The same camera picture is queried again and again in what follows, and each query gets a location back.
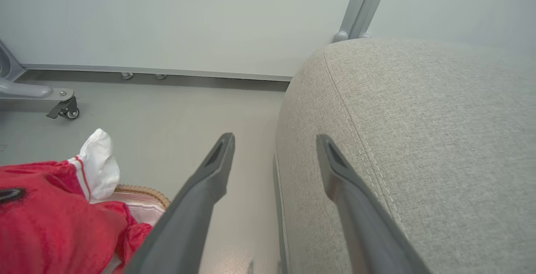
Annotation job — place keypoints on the red garment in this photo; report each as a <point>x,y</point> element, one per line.
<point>50,223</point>

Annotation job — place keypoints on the grey partition bottom rail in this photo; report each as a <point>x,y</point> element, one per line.
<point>167,72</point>

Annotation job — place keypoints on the grey partition post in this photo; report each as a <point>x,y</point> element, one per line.
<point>362,6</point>

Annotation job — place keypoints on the grey caster wheel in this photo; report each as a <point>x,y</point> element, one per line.
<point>67,109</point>

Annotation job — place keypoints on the white basket with wicker rim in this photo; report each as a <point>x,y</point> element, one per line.
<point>144,200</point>

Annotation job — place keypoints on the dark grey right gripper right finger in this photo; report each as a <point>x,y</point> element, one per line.
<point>364,223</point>

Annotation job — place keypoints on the round grey partition foot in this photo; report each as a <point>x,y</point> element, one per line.
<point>161,76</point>
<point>127,75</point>

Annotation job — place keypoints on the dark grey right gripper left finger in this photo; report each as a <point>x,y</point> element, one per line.
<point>188,219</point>

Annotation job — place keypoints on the white garment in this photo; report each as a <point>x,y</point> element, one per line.
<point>100,167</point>

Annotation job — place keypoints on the grey stand leg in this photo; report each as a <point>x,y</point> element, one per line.
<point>25,90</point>

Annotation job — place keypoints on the beige fabric sofa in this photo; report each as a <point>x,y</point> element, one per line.
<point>418,148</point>

